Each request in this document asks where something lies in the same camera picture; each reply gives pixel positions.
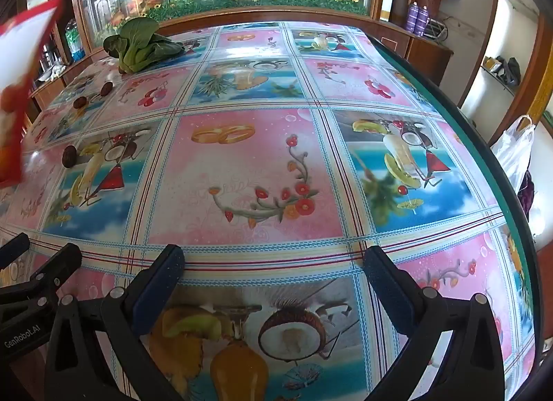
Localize wooden sideboard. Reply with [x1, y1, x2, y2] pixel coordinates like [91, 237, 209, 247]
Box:
[29, 49, 106, 113]

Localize low wooden cabinet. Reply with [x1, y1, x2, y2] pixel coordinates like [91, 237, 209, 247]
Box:
[374, 16, 454, 87]

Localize white plastic bag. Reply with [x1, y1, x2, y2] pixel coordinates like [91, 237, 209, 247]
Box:
[490, 115, 537, 216]

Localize green bok choy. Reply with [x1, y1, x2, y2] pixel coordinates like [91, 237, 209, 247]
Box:
[103, 16, 186, 75]

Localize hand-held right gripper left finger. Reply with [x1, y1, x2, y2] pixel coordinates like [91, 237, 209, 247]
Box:
[43, 244, 186, 401]

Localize red cardboard box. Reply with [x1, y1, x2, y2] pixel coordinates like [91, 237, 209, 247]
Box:
[0, 0, 65, 188]

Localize green plastic bottle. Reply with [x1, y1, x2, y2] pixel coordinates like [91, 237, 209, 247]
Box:
[65, 18, 84, 61]

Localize black wire rack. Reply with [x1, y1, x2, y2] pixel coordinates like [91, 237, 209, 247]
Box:
[425, 18, 451, 41]

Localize purple cloth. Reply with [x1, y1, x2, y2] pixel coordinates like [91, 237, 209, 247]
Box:
[517, 170, 536, 217]

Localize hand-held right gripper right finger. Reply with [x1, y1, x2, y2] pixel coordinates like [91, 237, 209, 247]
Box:
[363, 246, 506, 401]

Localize printed plastic tablecloth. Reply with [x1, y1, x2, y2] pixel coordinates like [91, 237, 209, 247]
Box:
[0, 23, 536, 401]

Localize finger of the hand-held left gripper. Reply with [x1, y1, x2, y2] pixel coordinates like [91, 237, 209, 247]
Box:
[0, 243, 83, 311]
[0, 232, 31, 274]

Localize black shoes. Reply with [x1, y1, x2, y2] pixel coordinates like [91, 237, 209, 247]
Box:
[496, 56, 522, 83]

